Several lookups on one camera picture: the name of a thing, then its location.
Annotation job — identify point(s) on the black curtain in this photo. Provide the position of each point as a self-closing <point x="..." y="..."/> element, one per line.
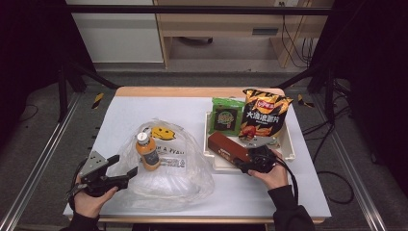
<point x="375" y="80"/>
<point x="29" y="48"/>

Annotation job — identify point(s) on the yellow black tape piece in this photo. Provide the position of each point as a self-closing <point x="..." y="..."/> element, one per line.
<point x="302" y="101"/>
<point x="97" y="100"/>

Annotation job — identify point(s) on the black frame bar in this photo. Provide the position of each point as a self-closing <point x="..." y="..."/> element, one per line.
<point x="192" y="9"/>

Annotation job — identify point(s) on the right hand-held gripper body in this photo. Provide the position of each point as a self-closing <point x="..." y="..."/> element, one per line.
<point x="263" y="159"/>

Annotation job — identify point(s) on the black yellow chips bag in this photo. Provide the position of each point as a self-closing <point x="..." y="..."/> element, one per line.
<point x="266" y="112"/>

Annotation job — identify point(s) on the white cabinet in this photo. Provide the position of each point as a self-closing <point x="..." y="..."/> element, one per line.
<point x="118" y="38"/>

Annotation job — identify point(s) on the white table board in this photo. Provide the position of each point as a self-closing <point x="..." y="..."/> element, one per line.
<point x="144" y="109"/>

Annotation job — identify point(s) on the reddish brown box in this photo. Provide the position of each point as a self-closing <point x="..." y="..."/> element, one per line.
<point x="226" y="146"/>

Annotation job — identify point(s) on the orange juice bottle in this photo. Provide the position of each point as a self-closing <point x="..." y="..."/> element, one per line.
<point x="148" y="154"/>

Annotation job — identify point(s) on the clear plastic bag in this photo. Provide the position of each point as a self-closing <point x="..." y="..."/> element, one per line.
<point x="179" y="186"/>

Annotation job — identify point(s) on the green snack packet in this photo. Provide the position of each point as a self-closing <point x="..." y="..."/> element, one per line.
<point x="226" y="117"/>

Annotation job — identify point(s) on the person's right hand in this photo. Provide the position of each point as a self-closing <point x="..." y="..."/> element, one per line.
<point x="275" y="176"/>

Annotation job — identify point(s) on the black metal stand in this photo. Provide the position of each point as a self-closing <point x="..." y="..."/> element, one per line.
<point x="62" y="93"/>
<point x="328" y="96"/>

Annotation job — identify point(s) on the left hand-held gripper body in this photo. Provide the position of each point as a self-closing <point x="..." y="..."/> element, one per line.
<point x="94" y="165"/>

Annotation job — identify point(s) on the wooden table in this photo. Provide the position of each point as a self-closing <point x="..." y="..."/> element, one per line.
<point x="179" y="91"/>

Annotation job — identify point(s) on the aluminium rail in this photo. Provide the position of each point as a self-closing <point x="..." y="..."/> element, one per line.
<point x="41" y="160"/>
<point x="352" y="166"/>

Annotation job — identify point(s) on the white plastic tray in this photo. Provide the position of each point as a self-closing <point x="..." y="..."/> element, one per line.
<point x="288" y="147"/>

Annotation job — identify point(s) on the person's left hand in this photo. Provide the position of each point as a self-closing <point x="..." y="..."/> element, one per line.
<point x="89" y="205"/>

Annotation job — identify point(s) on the light wooden desk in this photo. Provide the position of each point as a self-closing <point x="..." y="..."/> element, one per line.
<point x="224" y="25"/>

